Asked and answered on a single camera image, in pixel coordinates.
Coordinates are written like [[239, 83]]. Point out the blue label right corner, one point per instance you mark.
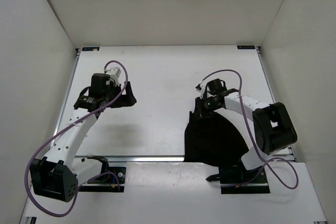
[[246, 47]]

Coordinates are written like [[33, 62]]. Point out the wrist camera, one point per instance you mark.
[[202, 89], [114, 73]]

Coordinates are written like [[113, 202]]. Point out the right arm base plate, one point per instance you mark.
[[235, 180]]

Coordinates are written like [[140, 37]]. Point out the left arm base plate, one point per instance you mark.
[[107, 183]]

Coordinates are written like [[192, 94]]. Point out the black skirt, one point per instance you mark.
[[213, 140]]

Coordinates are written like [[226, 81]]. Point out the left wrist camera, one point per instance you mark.
[[114, 73]]

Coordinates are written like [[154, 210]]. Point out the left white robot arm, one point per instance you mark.
[[56, 175]]

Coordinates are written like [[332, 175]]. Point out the aluminium rail front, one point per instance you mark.
[[123, 159]]

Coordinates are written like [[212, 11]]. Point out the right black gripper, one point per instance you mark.
[[199, 110]]

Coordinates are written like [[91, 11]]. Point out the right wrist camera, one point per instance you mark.
[[202, 89]]

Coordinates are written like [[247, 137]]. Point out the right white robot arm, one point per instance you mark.
[[273, 128]]

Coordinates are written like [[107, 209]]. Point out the blue label left corner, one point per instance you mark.
[[90, 49]]

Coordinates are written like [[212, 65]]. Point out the blue label corner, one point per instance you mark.
[[90, 49], [246, 47]]

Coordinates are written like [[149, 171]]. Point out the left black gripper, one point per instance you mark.
[[128, 98]]

